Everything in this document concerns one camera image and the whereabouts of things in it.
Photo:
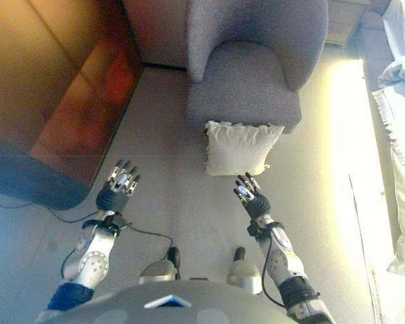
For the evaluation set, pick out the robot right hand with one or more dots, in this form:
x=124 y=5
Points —
x=258 y=204

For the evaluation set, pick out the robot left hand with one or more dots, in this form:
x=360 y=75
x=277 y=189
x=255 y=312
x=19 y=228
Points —
x=113 y=199

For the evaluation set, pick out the white frilled cushion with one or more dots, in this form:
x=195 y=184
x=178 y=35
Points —
x=239 y=152

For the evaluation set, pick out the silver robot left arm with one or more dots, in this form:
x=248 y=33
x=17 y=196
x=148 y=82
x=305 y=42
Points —
x=92 y=261

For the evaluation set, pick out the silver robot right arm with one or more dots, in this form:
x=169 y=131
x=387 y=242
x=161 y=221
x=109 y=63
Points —
x=283 y=260

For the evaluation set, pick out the silver robot right leg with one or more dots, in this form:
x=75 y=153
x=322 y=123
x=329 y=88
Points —
x=244 y=273

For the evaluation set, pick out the grey robot torso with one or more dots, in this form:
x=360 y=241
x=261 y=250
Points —
x=128 y=303

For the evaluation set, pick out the grey fabric armchair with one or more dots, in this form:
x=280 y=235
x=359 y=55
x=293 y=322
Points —
x=249 y=77

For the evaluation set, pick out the brown wooden cabinet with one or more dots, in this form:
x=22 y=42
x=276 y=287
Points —
x=54 y=84

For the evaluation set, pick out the pale blue duvet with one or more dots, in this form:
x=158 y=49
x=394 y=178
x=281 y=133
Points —
x=401 y=40

